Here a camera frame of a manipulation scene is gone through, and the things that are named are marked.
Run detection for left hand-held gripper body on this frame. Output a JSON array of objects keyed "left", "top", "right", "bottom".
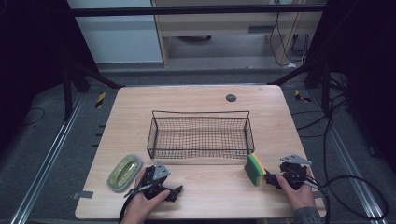
[{"left": 140, "top": 161, "right": 172, "bottom": 200}]

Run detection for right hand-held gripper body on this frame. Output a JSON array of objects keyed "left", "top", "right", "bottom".
[{"left": 278, "top": 154, "right": 313, "bottom": 190}]

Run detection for yellow and green sponge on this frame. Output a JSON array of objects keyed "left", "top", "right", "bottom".
[{"left": 244, "top": 152, "right": 268, "bottom": 187}]

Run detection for black wire basket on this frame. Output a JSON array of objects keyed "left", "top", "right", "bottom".
[{"left": 147, "top": 109, "right": 256, "bottom": 161}]

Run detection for person's right hand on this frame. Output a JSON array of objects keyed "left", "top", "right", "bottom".
[{"left": 276, "top": 167, "right": 317, "bottom": 212}]

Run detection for person's left hand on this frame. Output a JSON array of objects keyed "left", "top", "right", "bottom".
[{"left": 120, "top": 167, "right": 172, "bottom": 224}]

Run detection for yellow and black tape strip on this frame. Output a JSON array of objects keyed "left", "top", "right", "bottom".
[
  {"left": 293, "top": 89, "right": 312, "bottom": 104},
  {"left": 94, "top": 91, "right": 107, "bottom": 109}
]

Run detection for black metal stand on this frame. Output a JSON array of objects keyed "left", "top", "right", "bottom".
[
  {"left": 62, "top": 60, "right": 125, "bottom": 122},
  {"left": 267, "top": 59, "right": 332, "bottom": 112}
]

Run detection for dark curtain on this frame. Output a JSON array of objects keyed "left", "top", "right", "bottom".
[
  {"left": 0, "top": 0, "right": 98, "bottom": 153},
  {"left": 306, "top": 0, "right": 396, "bottom": 174}
]

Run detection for white cabinet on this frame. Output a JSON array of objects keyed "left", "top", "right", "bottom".
[{"left": 66, "top": 0, "right": 164, "bottom": 64}]

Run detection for light wooden desk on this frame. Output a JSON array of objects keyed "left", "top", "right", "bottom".
[{"left": 151, "top": 0, "right": 327, "bottom": 68}]

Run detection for black horizontal bar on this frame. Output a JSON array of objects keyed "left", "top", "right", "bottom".
[{"left": 69, "top": 4, "right": 327, "bottom": 18}]

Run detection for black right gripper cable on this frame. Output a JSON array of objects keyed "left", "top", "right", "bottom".
[{"left": 303, "top": 179, "right": 332, "bottom": 224}]

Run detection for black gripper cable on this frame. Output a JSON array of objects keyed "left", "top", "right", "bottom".
[
  {"left": 303, "top": 179, "right": 332, "bottom": 224},
  {"left": 119, "top": 183, "right": 157, "bottom": 224}
]

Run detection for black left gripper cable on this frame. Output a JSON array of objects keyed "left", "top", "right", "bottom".
[{"left": 119, "top": 183, "right": 157, "bottom": 224}]

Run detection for aluminium floor rail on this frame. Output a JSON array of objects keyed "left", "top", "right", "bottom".
[
  {"left": 8, "top": 92, "right": 87, "bottom": 224},
  {"left": 310, "top": 89, "right": 389, "bottom": 224}
]

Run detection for black floor cables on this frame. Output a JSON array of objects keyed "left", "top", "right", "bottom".
[{"left": 291, "top": 73, "right": 354, "bottom": 185}]

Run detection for black looped floor cable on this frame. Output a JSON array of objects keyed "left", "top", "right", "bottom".
[{"left": 321, "top": 175, "right": 389, "bottom": 220}]

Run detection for black hanging desk cables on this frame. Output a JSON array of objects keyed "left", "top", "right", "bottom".
[{"left": 268, "top": 12, "right": 310, "bottom": 68}]

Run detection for thin black floor cable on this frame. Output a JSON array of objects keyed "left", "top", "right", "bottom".
[{"left": 18, "top": 107, "right": 46, "bottom": 127}]

